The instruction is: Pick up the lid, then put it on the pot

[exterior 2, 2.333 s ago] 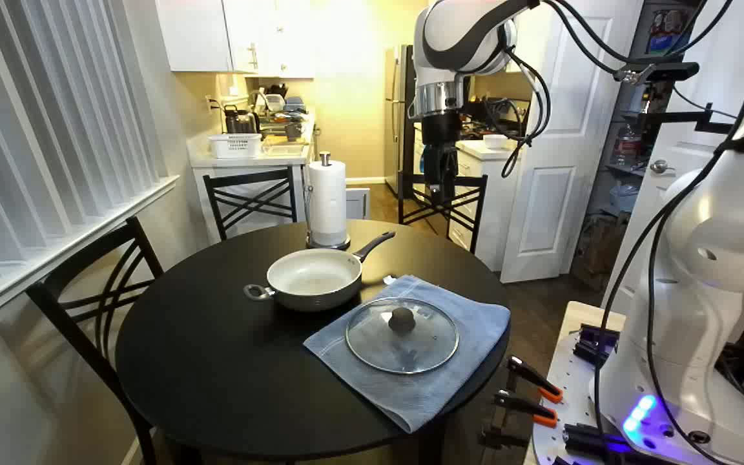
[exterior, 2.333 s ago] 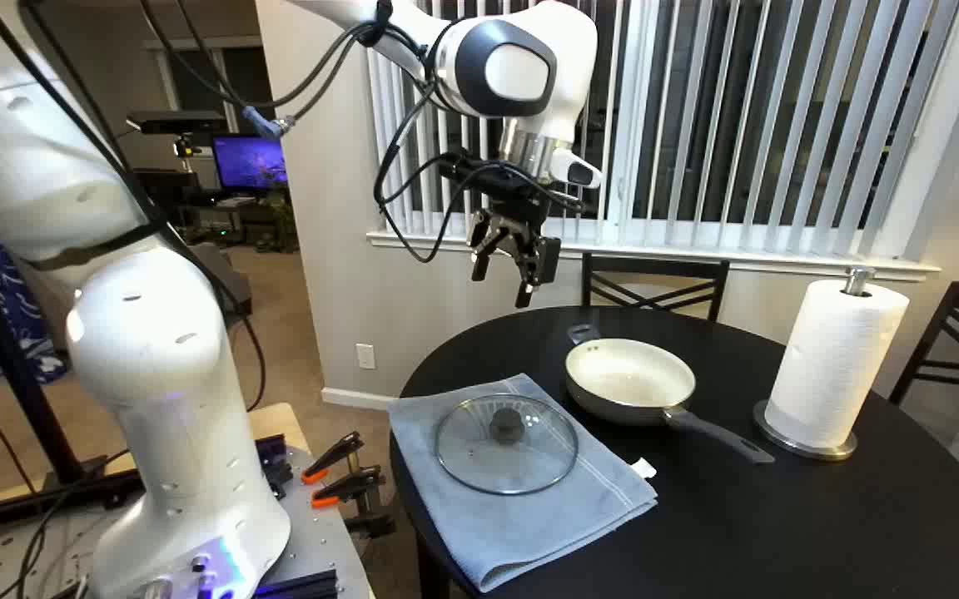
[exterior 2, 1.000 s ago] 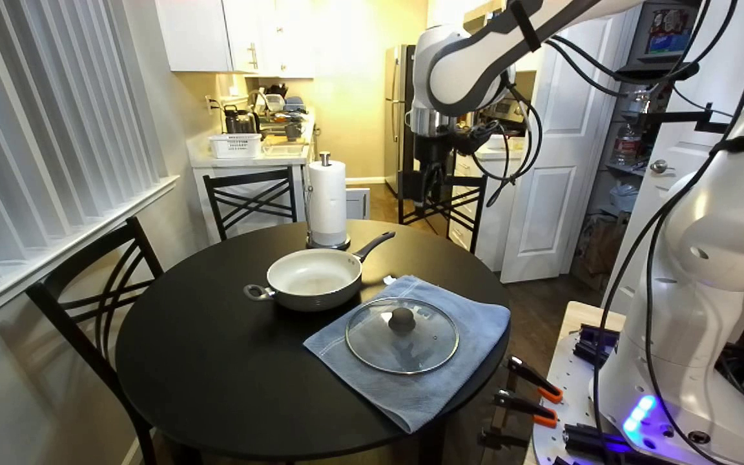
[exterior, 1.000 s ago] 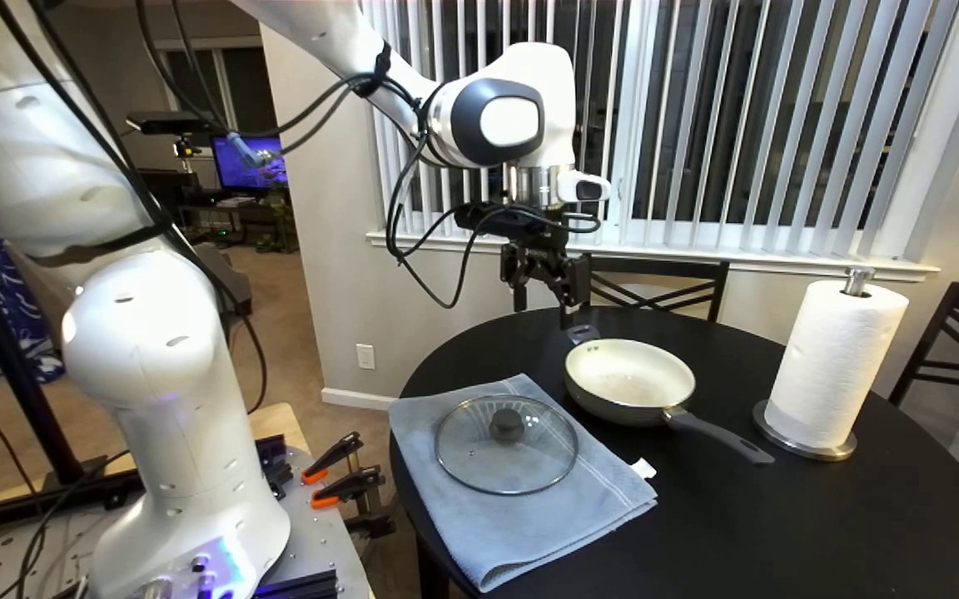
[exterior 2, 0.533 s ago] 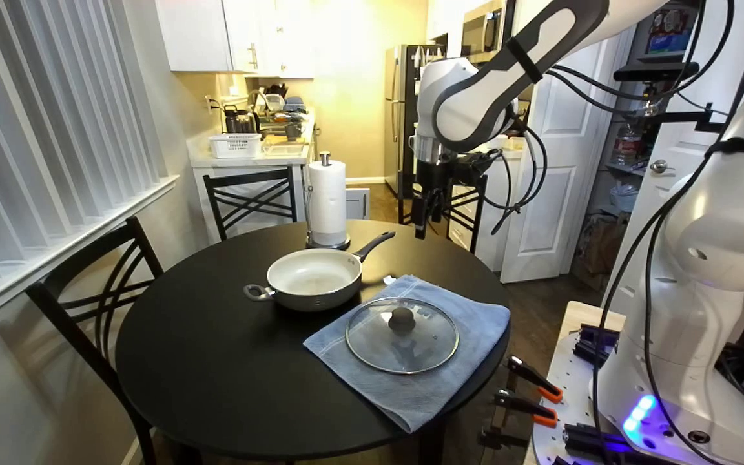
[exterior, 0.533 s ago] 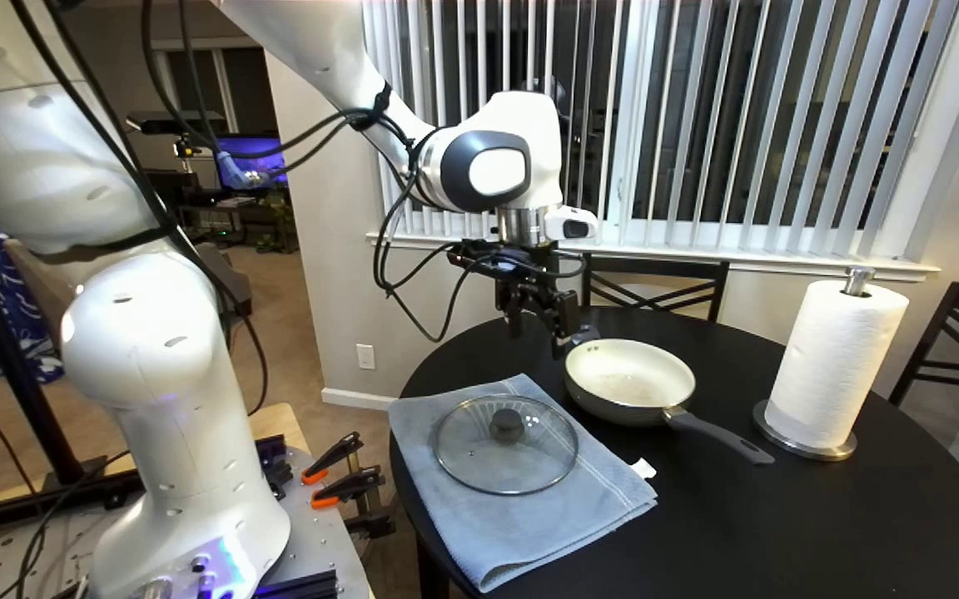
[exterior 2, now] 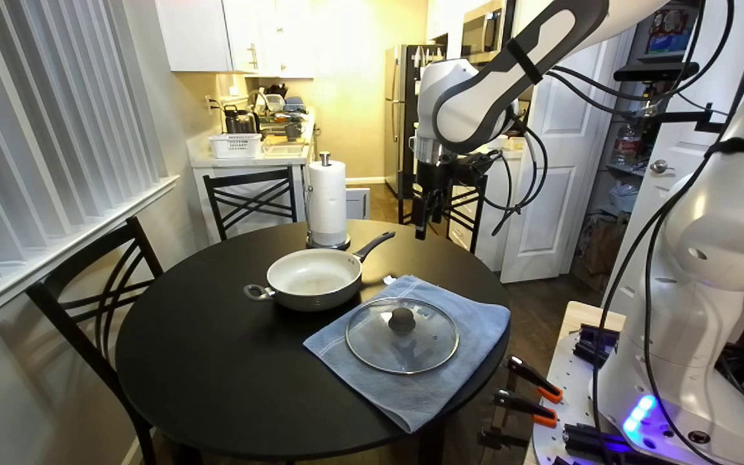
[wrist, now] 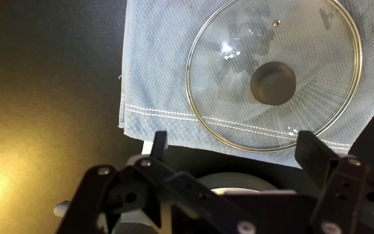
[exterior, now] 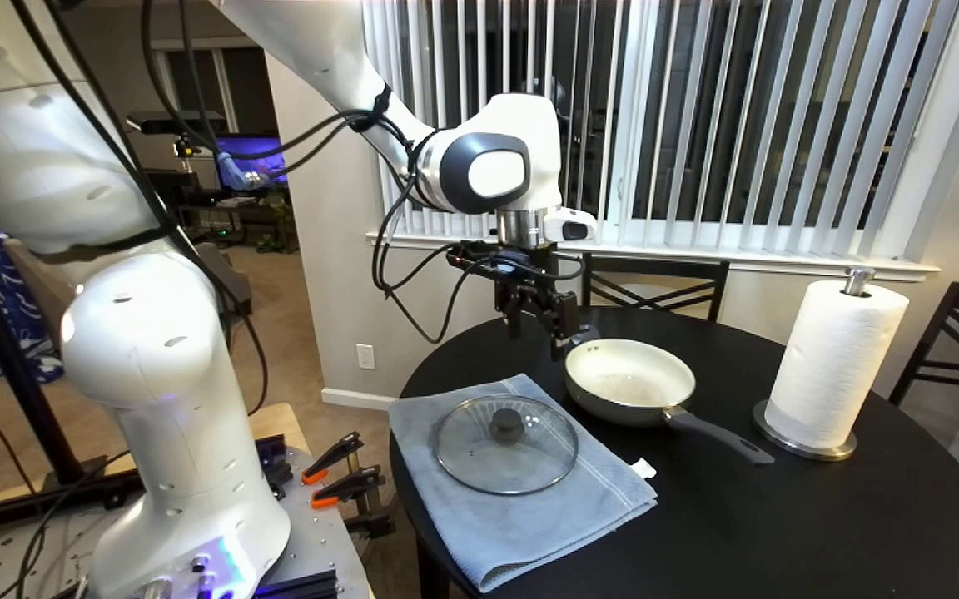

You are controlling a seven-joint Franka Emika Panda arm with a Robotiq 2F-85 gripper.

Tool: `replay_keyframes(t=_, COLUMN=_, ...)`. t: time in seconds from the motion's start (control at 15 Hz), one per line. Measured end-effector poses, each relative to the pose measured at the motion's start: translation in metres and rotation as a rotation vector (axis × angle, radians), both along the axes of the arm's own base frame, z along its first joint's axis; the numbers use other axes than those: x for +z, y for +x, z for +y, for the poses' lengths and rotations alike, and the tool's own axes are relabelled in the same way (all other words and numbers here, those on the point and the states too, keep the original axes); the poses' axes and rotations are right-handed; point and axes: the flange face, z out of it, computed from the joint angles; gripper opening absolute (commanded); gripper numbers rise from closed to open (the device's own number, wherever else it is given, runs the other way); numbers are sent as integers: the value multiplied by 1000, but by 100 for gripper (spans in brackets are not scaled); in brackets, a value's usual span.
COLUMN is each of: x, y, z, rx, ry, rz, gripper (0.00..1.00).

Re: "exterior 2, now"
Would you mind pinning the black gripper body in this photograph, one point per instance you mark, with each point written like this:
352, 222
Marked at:
435, 182

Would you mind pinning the white vertical window blinds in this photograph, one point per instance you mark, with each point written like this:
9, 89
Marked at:
44, 139

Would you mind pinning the blue cloth towel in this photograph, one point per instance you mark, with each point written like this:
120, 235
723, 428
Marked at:
439, 392

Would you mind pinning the black spring clamp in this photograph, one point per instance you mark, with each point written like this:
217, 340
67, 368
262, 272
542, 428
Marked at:
502, 439

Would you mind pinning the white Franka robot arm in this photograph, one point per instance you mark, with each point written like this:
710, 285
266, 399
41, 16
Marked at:
733, 224

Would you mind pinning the white upper kitchen cabinets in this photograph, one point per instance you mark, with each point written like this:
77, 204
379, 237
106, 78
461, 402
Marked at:
233, 36

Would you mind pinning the dark refrigerator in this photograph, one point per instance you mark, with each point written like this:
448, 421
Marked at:
405, 121

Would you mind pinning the black clamp with orange tips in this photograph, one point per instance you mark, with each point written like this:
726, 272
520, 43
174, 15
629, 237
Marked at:
528, 406
533, 379

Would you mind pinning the pantry shelf with items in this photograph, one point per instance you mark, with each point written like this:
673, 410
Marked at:
617, 182

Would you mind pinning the white kitchen counter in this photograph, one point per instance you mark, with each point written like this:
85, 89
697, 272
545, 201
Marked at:
252, 157

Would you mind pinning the countertop appliances clutter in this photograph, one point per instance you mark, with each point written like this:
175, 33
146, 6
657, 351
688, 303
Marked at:
270, 113

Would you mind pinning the white robot base table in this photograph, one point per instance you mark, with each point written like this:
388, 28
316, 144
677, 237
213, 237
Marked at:
560, 390

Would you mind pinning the white panel door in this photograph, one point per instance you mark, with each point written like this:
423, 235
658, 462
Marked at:
560, 171

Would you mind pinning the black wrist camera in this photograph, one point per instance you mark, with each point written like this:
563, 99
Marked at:
475, 165

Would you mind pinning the white plastic bin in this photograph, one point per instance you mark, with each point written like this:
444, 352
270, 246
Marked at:
235, 147

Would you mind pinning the white paper towel roll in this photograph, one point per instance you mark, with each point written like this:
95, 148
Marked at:
326, 198

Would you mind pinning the glass lid with black knob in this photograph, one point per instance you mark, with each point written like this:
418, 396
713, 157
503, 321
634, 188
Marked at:
401, 337

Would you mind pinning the black blue mounting clamp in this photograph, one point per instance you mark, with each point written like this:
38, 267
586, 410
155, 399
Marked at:
595, 343
596, 440

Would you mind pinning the microwave oven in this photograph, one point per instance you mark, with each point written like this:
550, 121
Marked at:
480, 33

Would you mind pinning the black metal chair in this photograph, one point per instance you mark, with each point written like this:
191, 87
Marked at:
89, 293
469, 216
252, 201

